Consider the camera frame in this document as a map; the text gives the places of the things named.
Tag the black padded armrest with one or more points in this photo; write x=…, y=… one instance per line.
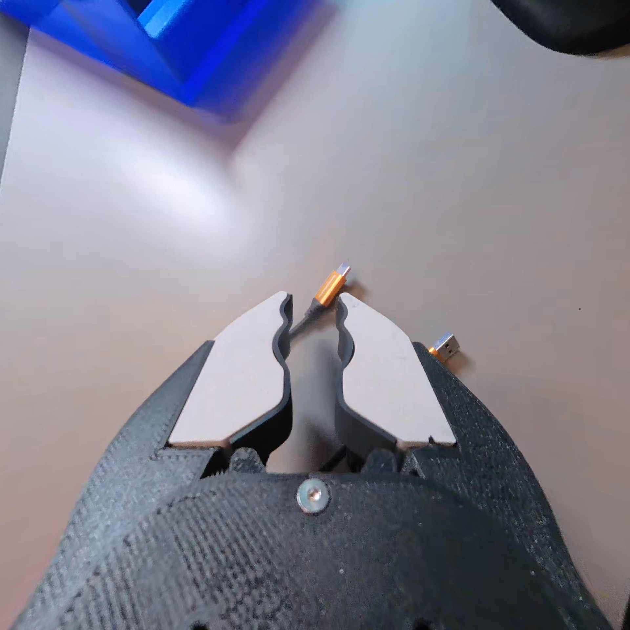
x=571, y=24

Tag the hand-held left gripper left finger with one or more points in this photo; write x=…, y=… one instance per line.
x=231, y=379

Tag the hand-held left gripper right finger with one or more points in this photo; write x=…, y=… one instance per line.
x=389, y=384

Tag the blue plastic bin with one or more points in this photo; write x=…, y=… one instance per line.
x=123, y=49

